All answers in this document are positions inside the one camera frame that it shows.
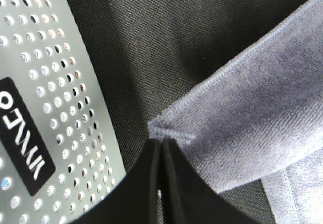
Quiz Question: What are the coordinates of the black table mat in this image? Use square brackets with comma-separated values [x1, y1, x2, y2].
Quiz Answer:
[67, 0, 308, 223]

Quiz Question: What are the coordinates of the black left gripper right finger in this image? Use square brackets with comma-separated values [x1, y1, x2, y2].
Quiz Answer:
[160, 139, 257, 223]

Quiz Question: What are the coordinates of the grey towel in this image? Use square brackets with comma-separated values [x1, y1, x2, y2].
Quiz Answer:
[148, 0, 322, 223]

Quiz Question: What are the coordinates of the grey perforated laundry basket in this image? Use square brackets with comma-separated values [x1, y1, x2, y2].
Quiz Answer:
[1, 0, 125, 223]

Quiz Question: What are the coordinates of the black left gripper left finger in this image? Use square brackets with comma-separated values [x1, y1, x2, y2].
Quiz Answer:
[72, 139, 161, 224]

